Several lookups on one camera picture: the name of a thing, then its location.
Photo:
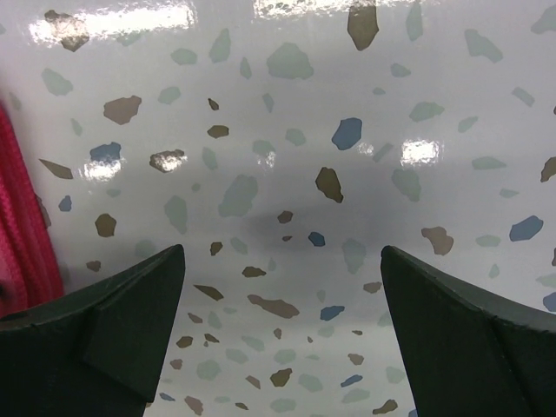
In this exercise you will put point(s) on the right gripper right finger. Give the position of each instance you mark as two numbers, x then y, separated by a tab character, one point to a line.
467	351

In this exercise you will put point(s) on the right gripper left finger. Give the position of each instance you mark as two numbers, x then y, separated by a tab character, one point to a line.
98	351

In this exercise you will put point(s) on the pink microfiber towel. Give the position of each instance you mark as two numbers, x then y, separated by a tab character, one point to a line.
30	274

